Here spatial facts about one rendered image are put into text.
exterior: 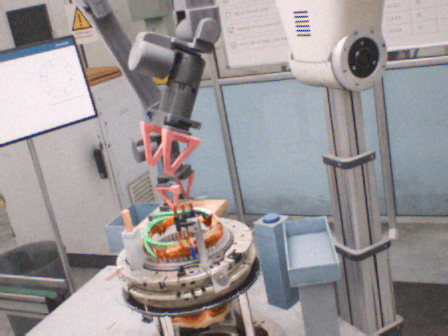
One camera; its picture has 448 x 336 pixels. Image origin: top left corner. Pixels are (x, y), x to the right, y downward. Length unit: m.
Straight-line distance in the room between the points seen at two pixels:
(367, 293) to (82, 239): 2.63
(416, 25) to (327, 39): 1.94
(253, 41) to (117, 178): 1.16
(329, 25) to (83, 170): 2.59
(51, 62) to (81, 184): 1.58
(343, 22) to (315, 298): 0.63
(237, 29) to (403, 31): 0.96
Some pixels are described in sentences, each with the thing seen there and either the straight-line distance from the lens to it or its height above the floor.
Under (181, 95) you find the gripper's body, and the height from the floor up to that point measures 1.49.
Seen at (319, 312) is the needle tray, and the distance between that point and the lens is 1.42.
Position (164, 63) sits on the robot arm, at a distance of 1.00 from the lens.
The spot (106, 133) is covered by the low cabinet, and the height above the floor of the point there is 0.92.
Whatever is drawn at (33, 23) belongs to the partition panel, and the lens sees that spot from 4.50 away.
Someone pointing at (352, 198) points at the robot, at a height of 1.07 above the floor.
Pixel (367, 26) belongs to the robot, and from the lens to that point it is 1.46.
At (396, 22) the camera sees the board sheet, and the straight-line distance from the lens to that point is 3.34.
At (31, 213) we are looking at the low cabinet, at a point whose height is 0.40.
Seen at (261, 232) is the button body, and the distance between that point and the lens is 1.60.
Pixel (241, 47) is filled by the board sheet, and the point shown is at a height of 1.25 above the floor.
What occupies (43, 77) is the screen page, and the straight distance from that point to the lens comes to 2.34.
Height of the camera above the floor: 1.67
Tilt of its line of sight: 17 degrees down
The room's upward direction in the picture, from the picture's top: 11 degrees counter-clockwise
